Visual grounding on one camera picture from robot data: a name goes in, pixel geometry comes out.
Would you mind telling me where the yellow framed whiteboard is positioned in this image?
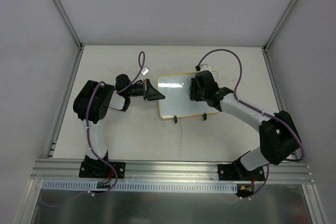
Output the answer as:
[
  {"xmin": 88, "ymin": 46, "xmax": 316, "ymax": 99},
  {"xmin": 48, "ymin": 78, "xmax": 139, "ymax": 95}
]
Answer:
[{"xmin": 157, "ymin": 72, "xmax": 218, "ymax": 119}]

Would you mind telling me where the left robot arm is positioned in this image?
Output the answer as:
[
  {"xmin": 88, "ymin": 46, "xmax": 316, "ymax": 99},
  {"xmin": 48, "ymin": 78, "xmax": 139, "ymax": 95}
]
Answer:
[{"xmin": 73, "ymin": 74, "xmax": 165, "ymax": 179}]

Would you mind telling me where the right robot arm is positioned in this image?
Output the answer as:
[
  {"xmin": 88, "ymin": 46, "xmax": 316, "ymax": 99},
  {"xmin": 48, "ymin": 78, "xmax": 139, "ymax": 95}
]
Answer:
[{"xmin": 190, "ymin": 70, "xmax": 302, "ymax": 180}]

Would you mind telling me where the whiteboard stand with black feet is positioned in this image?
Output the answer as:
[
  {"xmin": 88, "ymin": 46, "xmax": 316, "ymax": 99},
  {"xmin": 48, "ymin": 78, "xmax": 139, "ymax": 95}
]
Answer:
[{"xmin": 173, "ymin": 113, "xmax": 207, "ymax": 123}]

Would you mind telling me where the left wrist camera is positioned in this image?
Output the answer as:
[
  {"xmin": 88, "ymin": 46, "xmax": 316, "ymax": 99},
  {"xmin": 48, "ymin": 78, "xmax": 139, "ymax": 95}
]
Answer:
[{"xmin": 141, "ymin": 67, "xmax": 149, "ymax": 76}]

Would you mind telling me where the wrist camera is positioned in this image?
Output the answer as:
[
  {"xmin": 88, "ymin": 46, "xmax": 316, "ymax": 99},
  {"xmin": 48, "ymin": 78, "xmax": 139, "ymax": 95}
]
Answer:
[
  {"xmin": 195, "ymin": 64, "xmax": 212, "ymax": 72},
  {"xmin": 141, "ymin": 67, "xmax": 149, "ymax": 76}
]

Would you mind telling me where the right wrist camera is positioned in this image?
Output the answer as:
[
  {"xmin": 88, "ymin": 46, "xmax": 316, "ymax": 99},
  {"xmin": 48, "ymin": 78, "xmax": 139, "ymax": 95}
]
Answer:
[{"xmin": 195, "ymin": 64, "xmax": 212, "ymax": 72}]

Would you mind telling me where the aluminium rail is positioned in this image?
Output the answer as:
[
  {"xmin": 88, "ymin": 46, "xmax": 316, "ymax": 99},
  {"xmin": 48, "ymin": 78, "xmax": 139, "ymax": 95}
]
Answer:
[{"xmin": 30, "ymin": 158, "xmax": 315, "ymax": 185}]

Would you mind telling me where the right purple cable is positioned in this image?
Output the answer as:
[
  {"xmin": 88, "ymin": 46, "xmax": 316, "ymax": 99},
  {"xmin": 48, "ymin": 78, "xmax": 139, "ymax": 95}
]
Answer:
[{"xmin": 196, "ymin": 48, "xmax": 306, "ymax": 204}]

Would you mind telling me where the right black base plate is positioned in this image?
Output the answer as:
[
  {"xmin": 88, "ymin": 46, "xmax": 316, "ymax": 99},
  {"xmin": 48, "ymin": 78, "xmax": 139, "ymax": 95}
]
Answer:
[{"xmin": 217, "ymin": 164, "xmax": 266, "ymax": 182}]

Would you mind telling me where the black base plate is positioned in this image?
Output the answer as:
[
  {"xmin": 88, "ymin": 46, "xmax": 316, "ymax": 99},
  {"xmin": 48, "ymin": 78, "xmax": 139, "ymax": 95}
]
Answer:
[
  {"xmin": 79, "ymin": 159, "xmax": 125, "ymax": 179},
  {"xmin": 217, "ymin": 164, "xmax": 266, "ymax": 182}
]

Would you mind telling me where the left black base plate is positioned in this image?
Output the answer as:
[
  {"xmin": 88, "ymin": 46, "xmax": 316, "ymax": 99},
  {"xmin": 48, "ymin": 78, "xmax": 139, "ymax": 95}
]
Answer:
[{"xmin": 79, "ymin": 159, "xmax": 125, "ymax": 179}]

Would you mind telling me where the white slotted cable duct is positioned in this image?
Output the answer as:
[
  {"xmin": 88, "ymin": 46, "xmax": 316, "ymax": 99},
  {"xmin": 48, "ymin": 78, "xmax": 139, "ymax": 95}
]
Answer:
[{"xmin": 41, "ymin": 179, "xmax": 238, "ymax": 194}]

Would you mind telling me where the left aluminium frame post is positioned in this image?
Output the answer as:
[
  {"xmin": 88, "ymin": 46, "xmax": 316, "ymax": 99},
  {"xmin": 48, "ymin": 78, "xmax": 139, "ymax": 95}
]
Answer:
[{"xmin": 38, "ymin": 0, "xmax": 84, "ymax": 50}]

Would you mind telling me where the aluminium frame post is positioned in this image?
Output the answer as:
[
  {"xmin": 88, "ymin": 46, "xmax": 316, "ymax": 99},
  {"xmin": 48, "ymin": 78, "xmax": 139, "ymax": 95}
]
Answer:
[
  {"xmin": 38, "ymin": 0, "xmax": 84, "ymax": 50},
  {"xmin": 262, "ymin": 0, "xmax": 316, "ymax": 51}
]

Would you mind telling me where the right aluminium frame post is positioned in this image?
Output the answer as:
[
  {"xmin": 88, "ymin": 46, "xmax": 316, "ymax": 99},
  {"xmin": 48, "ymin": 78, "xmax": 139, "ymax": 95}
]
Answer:
[{"xmin": 262, "ymin": 0, "xmax": 316, "ymax": 51}]

